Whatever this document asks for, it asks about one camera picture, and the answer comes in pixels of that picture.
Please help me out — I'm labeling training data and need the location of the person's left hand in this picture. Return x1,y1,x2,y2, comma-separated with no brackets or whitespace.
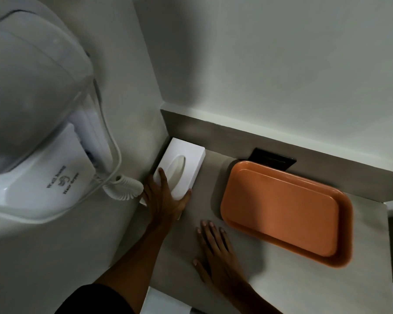
141,167,192,228

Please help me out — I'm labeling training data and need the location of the person's right hand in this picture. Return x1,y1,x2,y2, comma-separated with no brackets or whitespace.
193,220,250,297

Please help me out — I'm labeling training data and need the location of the white tissue box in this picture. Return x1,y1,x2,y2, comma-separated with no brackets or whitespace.
140,138,206,221

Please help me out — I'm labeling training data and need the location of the person's right forearm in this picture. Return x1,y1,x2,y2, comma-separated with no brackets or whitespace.
231,280,284,314

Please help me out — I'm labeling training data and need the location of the person's left forearm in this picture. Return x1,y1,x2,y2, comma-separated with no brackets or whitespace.
93,224,177,291

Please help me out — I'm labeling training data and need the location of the orange plastic tray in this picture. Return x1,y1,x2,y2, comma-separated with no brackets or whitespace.
220,160,353,269

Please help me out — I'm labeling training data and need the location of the black sleeve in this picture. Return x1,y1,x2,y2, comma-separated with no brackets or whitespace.
54,283,151,314

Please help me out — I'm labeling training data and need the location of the white coiled dryer cord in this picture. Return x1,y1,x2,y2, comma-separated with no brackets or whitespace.
100,157,144,202

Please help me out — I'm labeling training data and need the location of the black wall socket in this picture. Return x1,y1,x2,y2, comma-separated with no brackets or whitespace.
249,148,297,172

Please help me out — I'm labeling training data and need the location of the white wall-mounted hair dryer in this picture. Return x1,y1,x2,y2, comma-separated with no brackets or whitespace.
0,0,122,226

